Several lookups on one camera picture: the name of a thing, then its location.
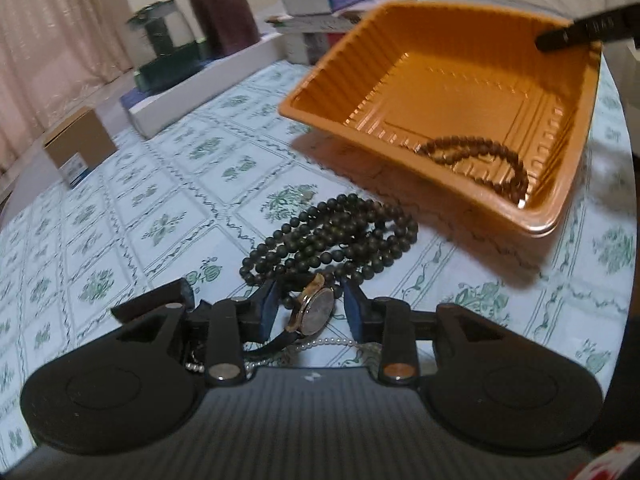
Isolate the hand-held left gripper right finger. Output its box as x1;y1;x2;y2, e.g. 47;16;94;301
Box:
342;280;506;386

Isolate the orange plastic tray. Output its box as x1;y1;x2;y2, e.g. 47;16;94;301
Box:
277;0;603;237

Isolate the pink curtain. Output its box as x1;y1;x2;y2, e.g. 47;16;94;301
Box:
0;0;133;171

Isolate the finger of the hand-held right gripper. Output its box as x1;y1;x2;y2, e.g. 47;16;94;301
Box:
536;2;640;53

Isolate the brown bead bracelet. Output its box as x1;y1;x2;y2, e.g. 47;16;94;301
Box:
417;135;531;206

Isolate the gold watch with black strap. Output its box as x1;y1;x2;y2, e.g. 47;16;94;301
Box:
242;272;336;356

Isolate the white pearl necklace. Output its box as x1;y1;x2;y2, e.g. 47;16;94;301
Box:
185;337;381;375

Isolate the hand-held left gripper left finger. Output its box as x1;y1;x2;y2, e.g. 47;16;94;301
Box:
111;277;280;387

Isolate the dark green bead necklace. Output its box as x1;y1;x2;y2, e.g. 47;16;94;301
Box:
241;194;420;311

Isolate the blue flat box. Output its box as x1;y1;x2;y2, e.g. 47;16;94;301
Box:
120;87;151;109

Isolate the dark red canister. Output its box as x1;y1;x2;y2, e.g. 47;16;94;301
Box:
182;0;261;56

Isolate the green glass teapot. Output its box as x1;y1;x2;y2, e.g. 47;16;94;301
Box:
125;0;211;92

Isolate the brown cardboard box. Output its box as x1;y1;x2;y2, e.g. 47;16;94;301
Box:
42;107;118;190

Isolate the white flat box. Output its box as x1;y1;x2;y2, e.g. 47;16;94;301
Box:
120;32;286;140

